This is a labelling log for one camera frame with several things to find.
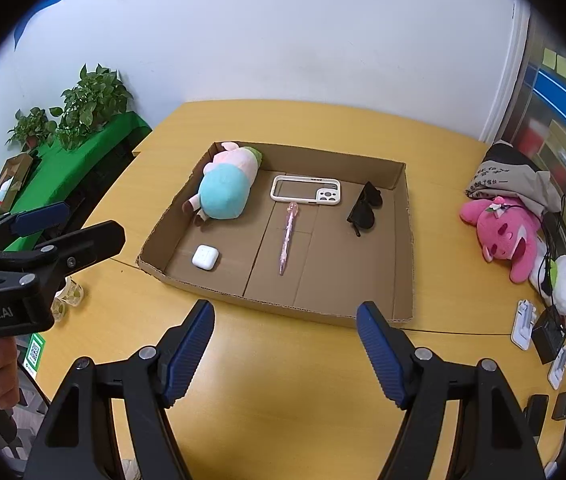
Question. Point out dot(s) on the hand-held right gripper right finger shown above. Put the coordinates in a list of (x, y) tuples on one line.
[(383, 360)]

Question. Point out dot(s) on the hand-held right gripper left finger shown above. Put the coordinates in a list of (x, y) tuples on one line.
[(188, 360)]

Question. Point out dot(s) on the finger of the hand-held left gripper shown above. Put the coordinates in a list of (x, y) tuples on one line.
[(40, 217), (78, 250)]

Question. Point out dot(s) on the shallow cardboard box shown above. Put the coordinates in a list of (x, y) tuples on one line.
[(338, 270)]

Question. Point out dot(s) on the white earbuds case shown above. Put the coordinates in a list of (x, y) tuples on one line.
[(205, 256)]

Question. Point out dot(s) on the black sunglasses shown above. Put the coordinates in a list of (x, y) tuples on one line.
[(363, 215)]

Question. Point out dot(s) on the pink pen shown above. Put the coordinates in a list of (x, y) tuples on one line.
[(288, 240)]

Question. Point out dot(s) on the pink pig plush toy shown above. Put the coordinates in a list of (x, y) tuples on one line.
[(223, 195)]

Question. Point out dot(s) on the beige phone case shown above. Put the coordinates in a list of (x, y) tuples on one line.
[(330, 195)]

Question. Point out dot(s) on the person's left hand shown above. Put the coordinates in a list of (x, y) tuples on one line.
[(3, 380)]

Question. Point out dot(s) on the green code sticker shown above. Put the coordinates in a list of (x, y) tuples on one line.
[(35, 352)]

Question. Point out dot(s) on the small green potted plant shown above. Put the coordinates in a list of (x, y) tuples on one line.
[(30, 127)]

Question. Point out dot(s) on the large green potted plant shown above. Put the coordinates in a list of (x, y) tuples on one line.
[(95, 100)]

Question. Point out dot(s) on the white phone stand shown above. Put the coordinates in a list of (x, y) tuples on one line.
[(523, 322), (558, 367)]

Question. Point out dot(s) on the small black block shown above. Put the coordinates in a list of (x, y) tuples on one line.
[(561, 405), (535, 412)]

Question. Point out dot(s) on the pink rabbit plush toy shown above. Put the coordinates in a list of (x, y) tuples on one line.
[(503, 235)]

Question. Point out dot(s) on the beige and black cloth bag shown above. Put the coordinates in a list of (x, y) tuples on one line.
[(513, 170)]

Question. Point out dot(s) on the row of yellow sticky notes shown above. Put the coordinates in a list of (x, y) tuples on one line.
[(563, 67)]

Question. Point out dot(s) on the wooden picture frame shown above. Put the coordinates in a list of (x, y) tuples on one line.
[(20, 165)]

